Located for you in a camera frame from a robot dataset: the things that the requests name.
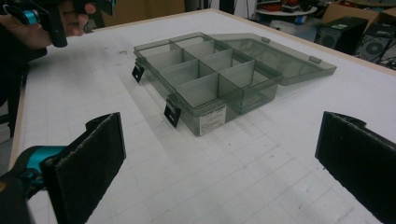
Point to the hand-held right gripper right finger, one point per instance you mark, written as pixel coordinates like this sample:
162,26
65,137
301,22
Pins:
358,161

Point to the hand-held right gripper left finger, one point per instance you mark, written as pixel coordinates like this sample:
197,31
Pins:
87,168

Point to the transparent grey compartment organizer box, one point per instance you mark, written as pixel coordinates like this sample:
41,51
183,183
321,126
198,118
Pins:
205,81

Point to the brown wooden panel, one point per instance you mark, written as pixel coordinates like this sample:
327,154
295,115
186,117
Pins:
143,11

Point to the black speaker box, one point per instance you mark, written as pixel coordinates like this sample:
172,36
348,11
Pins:
375,45
341,34

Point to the brown cardboard box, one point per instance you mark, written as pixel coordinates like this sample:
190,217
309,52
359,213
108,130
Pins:
351,11

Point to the round white table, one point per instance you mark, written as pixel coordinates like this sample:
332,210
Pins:
285,11

